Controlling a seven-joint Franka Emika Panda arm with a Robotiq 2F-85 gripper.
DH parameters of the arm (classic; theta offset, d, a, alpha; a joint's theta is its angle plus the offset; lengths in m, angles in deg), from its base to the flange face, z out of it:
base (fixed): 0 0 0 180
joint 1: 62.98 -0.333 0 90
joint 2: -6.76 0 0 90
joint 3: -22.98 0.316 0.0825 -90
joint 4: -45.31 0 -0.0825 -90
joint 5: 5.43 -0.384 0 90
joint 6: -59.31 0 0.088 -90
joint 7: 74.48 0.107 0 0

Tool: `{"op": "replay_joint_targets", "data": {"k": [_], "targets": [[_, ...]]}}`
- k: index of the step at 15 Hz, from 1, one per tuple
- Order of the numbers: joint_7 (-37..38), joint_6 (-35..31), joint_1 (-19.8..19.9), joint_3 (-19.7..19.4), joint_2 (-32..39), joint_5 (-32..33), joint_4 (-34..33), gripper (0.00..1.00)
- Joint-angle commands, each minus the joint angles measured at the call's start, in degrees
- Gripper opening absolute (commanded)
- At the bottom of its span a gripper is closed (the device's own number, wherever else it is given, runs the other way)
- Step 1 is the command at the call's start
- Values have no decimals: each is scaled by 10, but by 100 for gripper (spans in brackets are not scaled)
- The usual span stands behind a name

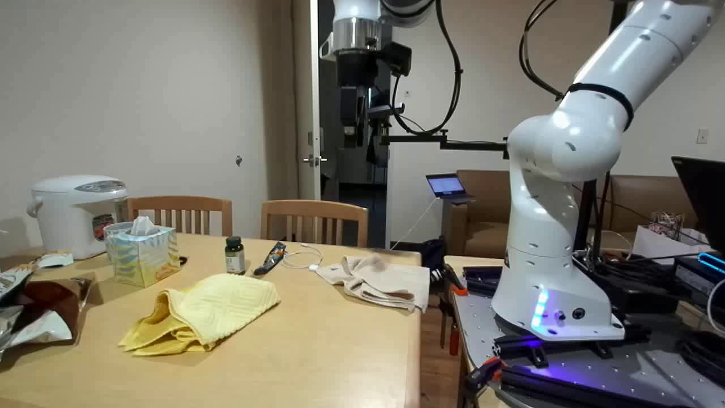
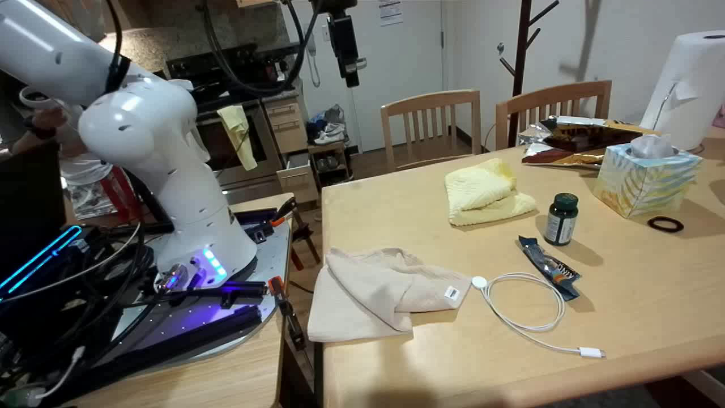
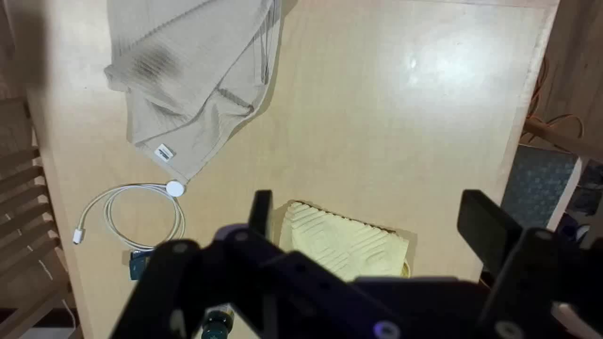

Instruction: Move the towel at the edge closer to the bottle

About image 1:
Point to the white electric water boiler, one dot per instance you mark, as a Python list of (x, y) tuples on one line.
[(71, 215)]

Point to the dark snack bar wrapper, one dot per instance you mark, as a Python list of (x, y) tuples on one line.
[(270, 259)]

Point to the black box with blue light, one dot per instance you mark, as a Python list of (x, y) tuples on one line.
[(704, 275)]

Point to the white crumpled wrapper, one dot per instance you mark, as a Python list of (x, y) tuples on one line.
[(55, 261)]

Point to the white wall outlet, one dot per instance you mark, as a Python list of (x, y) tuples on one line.
[(700, 137)]

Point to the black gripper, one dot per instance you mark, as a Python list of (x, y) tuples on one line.
[(362, 68)]

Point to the brown snack bag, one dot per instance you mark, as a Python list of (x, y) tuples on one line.
[(52, 297)]

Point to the yellow cloth towel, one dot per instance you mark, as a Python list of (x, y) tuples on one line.
[(217, 306)]

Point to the red black clamp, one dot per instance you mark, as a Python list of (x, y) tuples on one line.
[(483, 375)]

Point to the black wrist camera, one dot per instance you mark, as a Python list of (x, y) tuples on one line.
[(397, 60)]

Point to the brown sofa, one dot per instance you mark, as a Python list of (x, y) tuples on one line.
[(483, 219)]

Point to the wooden slat-back chair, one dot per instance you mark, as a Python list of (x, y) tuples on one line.
[(177, 207), (314, 211)]

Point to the dark green pill bottle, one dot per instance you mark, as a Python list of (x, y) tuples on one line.
[(234, 257)]

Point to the patterned tissue box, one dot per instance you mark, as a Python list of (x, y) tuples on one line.
[(143, 253)]

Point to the silver snack bag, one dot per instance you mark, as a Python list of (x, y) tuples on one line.
[(42, 331)]

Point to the beige cloth towel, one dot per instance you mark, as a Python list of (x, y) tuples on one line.
[(378, 283)]

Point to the black laptop screen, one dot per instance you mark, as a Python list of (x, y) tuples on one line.
[(706, 195)]

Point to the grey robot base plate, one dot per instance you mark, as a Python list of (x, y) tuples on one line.
[(604, 376)]

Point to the black stand pole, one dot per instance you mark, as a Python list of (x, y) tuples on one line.
[(592, 219)]

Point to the black camera on boom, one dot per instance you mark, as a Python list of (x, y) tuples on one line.
[(467, 144)]

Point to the small blue-screen tablet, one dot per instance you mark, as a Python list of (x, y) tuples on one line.
[(445, 183)]

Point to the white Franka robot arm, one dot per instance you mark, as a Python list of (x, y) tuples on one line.
[(559, 227)]

